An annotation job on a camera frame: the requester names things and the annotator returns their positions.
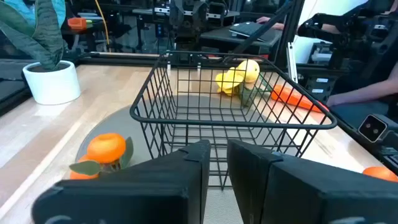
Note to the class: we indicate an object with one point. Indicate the white plant pot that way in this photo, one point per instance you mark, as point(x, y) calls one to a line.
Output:
point(53, 87)

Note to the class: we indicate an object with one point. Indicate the person's hand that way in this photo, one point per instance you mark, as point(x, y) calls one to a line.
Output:
point(268, 21)

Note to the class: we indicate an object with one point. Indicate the orange box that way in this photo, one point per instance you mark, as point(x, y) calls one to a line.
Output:
point(77, 23)

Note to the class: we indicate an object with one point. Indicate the grey round mat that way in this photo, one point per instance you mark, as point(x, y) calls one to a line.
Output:
point(124, 124)

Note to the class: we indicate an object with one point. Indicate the black table-level camera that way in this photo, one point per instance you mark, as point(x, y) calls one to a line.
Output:
point(372, 128)

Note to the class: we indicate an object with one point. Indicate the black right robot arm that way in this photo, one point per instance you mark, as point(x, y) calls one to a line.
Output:
point(373, 34)

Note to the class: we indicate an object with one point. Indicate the person's forearm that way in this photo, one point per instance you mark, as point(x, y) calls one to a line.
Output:
point(367, 91)

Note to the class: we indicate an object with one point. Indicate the black keyboard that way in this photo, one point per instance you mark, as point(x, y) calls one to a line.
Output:
point(245, 28)

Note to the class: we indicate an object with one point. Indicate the black desk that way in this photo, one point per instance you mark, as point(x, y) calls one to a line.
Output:
point(217, 39)

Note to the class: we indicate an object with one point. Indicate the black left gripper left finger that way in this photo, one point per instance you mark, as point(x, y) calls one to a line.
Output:
point(140, 193)

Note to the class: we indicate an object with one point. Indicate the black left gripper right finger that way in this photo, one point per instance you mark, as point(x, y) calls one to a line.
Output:
point(311, 199)

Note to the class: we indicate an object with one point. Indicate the green artificial plant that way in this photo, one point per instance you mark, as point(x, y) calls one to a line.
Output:
point(46, 31)

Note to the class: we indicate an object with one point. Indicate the orange carrot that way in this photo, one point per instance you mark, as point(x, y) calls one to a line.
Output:
point(289, 96)

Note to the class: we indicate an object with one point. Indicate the red fruit at left edge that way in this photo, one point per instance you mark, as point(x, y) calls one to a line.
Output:
point(381, 173)

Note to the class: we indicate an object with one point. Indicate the tangerine bunch with leaves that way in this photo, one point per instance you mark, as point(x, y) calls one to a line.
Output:
point(105, 147)

